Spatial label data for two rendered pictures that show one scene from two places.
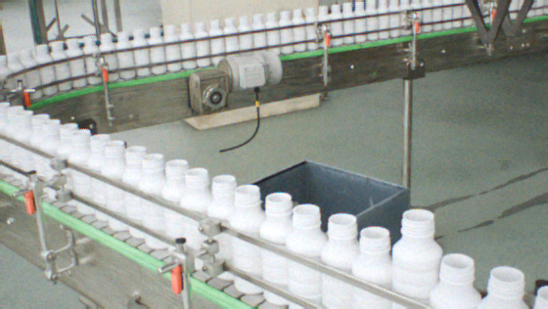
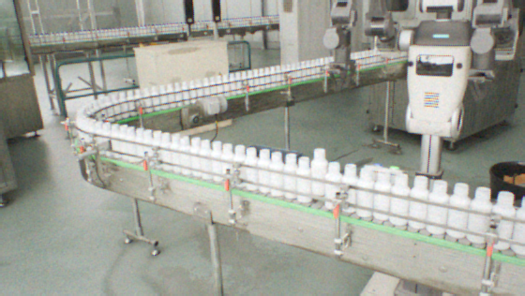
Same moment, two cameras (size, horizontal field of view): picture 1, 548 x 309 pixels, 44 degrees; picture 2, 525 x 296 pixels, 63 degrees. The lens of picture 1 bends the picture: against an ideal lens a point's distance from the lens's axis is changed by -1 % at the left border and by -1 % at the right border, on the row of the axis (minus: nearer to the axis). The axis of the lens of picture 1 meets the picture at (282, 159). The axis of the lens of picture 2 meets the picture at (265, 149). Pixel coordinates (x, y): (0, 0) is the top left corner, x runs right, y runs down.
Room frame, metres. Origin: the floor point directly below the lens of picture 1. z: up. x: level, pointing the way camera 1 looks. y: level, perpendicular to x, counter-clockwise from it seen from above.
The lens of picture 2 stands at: (-0.62, 0.28, 1.71)
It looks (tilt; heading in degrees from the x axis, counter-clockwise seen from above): 19 degrees down; 350
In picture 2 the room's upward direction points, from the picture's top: 3 degrees counter-clockwise
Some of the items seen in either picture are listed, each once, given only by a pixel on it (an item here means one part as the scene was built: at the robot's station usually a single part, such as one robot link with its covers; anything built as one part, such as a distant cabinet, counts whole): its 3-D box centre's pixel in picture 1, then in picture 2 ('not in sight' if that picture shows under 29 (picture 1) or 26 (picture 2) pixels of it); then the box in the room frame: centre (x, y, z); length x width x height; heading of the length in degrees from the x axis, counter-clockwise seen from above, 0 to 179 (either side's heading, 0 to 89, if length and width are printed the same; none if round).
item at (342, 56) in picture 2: not in sight; (342, 55); (0.83, -0.27, 1.51); 0.10 x 0.07 x 0.07; 137
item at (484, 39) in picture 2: not in sight; (487, 29); (0.48, -0.57, 1.60); 0.12 x 0.09 x 0.12; 136
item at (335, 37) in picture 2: not in sight; (338, 29); (0.80, -0.25, 1.61); 0.12 x 0.09 x 0.12; 136
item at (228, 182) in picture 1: (227, 227); (241, 166); (0.98, 0.09, 1.08); 0.06 x 0.06 x 0.17
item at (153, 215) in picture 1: (158, 200); (206, 159); (1.09, 0.22, 1.08); 0.06 x 0.06 x 0.17
